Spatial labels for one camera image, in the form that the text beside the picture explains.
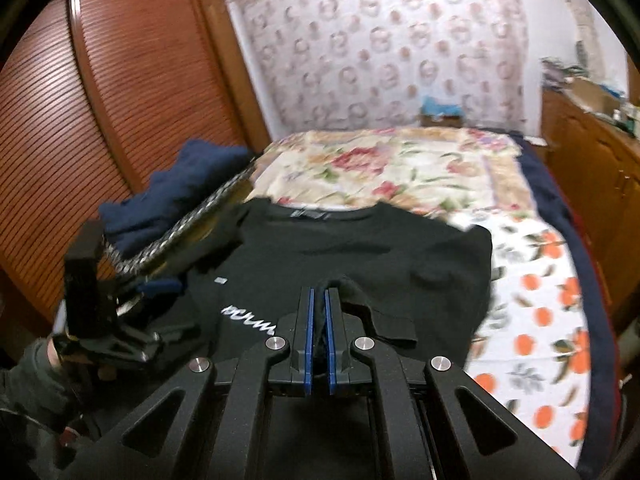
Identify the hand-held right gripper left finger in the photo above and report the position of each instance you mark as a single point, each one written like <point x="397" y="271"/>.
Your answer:
<point x="309" y="345"/>

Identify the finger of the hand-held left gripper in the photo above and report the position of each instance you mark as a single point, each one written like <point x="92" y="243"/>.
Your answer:
<point x="157" y="287"/>
<point x="125" y="345"/>

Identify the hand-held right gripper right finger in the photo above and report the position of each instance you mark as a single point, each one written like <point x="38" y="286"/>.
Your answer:
<point x="330" y="345"/>

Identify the black t-shirt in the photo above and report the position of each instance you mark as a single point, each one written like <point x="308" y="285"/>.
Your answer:
<point x="360" y="250"/>

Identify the person's left forearm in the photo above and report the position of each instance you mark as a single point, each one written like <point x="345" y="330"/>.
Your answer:
<point x="30" y="400"/>

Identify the navy blue clothes pile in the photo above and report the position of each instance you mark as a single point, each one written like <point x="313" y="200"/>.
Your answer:
<point x="165" y="190"/>

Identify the person's left hand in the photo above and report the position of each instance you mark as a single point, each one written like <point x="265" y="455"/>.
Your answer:
<point x="54" y="357"/>

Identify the checked woven strip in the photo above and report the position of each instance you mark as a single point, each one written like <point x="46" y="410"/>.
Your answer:
<point x="200" y="210"/>

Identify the floral blanket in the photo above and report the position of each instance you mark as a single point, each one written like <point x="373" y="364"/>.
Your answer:
<point x="380" y="170"/>

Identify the brown slatted wooden wardrobe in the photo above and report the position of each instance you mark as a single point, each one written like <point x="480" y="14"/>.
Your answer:
<point x="100" y="100"/>

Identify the orange fruit print sheet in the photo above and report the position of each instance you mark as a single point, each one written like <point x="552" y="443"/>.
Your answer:
<point x="540" y="320"/>

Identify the blue item on box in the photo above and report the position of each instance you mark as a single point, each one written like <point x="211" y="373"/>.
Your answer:
<point x="442" y="110"/>

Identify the navy blue blanket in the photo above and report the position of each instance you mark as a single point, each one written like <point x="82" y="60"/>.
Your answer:
<point x="575" y="240"/>

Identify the wooden sideboard cabinet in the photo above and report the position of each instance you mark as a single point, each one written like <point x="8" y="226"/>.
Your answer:
<point x="595" y="170"/>

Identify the stack of papers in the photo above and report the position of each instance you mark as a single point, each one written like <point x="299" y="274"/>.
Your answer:
<point x="560" y="72"/>

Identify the cardboard box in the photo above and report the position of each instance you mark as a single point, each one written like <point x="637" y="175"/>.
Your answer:
<point x="595" y="95"/>

